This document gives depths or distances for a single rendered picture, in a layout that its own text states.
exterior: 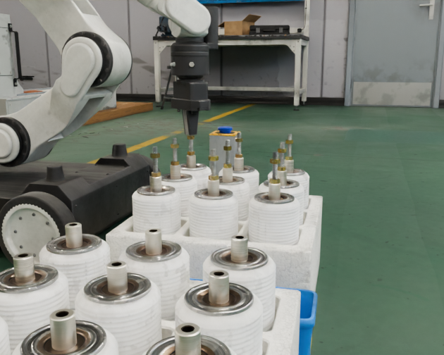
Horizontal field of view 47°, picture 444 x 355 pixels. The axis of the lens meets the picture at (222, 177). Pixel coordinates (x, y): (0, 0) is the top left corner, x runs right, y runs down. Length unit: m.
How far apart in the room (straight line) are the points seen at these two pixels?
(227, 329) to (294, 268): 0.40
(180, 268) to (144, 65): 6.00
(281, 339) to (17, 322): 0.30
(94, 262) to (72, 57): 0.75
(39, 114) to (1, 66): 2.17
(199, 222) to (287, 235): 0.17
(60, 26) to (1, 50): 2.23
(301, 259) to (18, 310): 0.49
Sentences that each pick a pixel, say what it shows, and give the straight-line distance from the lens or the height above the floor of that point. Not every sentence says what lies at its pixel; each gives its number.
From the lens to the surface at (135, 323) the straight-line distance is 0.57.
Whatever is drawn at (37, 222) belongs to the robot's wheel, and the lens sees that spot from 1.28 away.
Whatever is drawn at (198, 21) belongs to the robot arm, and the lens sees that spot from 1.16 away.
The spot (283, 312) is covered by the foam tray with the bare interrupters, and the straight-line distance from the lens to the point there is 0.70.
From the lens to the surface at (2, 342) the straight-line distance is 0.56.
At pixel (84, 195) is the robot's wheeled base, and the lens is 1.32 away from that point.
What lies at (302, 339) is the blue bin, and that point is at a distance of 0.83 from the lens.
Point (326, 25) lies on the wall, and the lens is 6.06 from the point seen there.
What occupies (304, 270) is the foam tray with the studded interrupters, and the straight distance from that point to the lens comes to 0.92.
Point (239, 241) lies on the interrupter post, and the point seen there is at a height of 0.28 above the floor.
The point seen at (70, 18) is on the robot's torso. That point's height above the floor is 0.61.
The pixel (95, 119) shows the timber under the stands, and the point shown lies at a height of 0.03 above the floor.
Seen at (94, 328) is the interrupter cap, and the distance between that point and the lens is 0.52.
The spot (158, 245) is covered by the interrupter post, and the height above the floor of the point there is 0.26.
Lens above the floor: 0.50
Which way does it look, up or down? 13 degrees down
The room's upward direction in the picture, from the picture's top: straight up
